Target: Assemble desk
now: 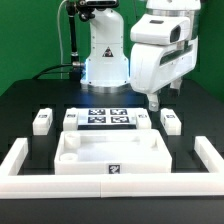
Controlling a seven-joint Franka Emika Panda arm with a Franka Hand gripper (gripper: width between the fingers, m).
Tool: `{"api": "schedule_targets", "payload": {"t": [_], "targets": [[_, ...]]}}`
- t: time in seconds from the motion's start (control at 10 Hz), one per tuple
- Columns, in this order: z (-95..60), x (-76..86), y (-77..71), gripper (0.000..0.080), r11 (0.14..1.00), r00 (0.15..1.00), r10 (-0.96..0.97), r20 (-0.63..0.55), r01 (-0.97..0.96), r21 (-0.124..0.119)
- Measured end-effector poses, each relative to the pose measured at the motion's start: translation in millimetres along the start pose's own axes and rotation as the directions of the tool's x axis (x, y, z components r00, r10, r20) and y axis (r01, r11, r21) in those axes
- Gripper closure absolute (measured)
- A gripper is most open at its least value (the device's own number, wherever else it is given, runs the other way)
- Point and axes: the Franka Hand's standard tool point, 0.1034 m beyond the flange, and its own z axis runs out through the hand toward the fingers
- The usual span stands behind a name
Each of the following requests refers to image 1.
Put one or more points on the tag marker plate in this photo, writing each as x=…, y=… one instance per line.
x=106, y=119

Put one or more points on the white U-shaped fence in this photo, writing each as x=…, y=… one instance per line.
x=15, y=186

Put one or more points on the white desk top tray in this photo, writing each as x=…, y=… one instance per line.
x=111, y=152

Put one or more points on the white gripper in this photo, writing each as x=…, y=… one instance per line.
x=162, y=53

